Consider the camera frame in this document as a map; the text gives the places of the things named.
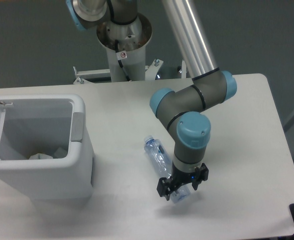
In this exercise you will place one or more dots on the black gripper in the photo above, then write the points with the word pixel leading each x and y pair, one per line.
pixel 166 186

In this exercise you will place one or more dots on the clear blue plastic bottle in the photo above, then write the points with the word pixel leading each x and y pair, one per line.
pixel 162 165

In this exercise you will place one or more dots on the white plastic wrapper bag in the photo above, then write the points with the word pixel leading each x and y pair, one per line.
pixel 40 156

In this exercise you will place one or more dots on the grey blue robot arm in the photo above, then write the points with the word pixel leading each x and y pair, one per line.
pixel 180 112

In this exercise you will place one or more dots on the white plastic trash can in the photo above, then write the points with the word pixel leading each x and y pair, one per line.
pixel 55 125

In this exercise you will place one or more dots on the white metal base frame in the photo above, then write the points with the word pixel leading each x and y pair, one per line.
pixel 158 70

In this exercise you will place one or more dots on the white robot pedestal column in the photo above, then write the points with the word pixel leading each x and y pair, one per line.
pixel 125 47

